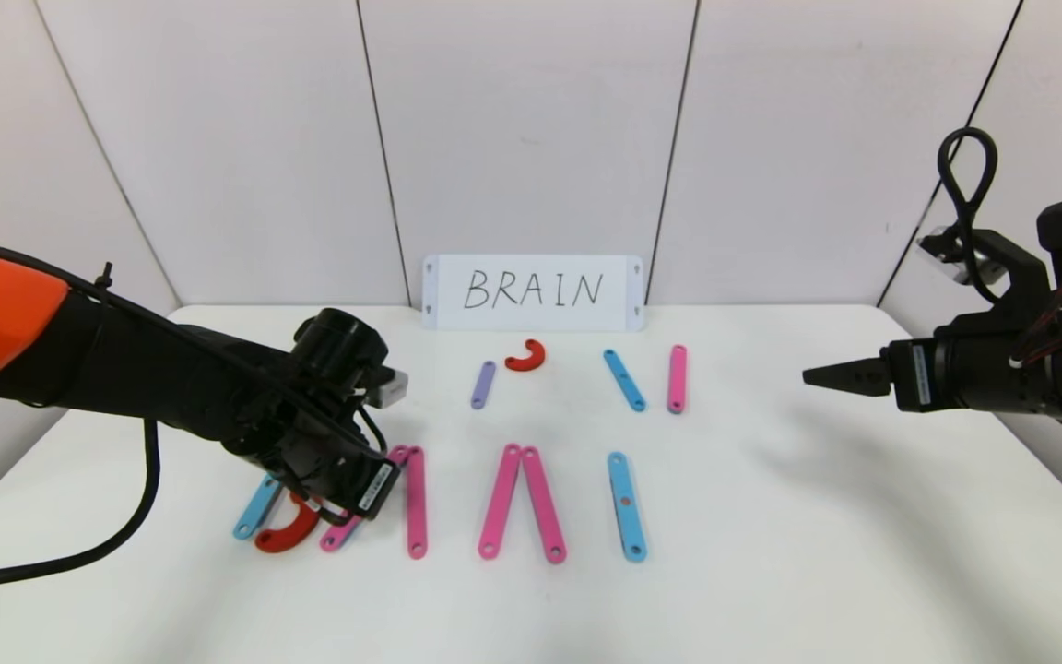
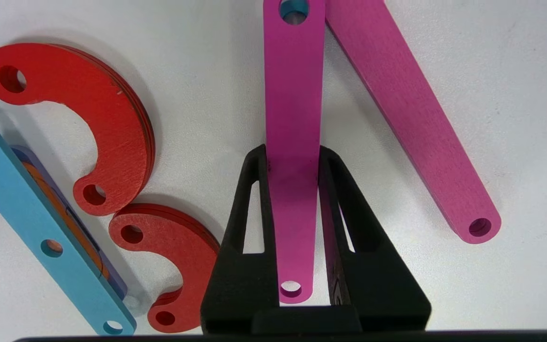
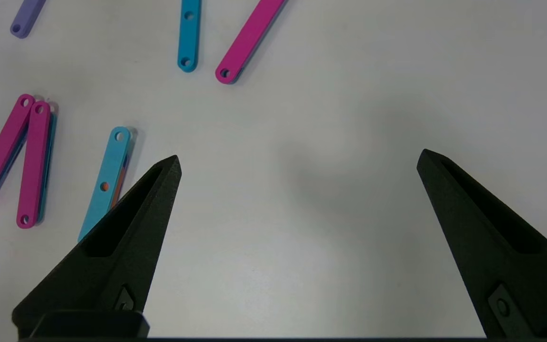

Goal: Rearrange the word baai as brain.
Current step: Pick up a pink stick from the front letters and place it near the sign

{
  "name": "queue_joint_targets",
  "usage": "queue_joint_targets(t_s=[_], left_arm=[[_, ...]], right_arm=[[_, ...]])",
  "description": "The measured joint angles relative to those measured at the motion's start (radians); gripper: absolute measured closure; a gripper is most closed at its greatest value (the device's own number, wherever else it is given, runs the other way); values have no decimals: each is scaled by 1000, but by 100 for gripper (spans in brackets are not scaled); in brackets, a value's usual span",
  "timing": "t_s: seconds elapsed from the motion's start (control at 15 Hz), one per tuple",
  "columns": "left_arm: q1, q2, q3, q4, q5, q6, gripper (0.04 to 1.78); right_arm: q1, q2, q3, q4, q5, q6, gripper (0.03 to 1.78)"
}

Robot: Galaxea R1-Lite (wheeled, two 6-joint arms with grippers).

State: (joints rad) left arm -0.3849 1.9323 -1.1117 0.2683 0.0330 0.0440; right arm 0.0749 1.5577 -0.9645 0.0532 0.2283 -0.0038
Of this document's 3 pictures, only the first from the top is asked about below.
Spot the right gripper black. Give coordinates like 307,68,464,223
801,337,1054,414

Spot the small red arc piece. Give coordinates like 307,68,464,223
504,338,548,373

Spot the short purple bar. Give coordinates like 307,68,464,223
470,360,499,411

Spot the pink bar with holes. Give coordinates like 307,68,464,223
405,445,430,561
478,444,524,561
319,445,410,554
521,446,568,564
666,344,689,415

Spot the white BRAIN word card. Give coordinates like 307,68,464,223
422,255,645,333

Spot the medium blue flat bar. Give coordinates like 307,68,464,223
602,349,648,413

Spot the light blue flat bar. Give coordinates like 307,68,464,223
607,451,649,563
232,473,283,541

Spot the large red arc piece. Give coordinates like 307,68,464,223
254,492,323,554

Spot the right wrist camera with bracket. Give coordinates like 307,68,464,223
916,226,1048,296

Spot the black looped camera cable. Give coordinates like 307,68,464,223
937,126,999,305

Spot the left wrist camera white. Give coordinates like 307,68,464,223
370,367,409,407

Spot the thick black power cable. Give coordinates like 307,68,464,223
0,420,163,596

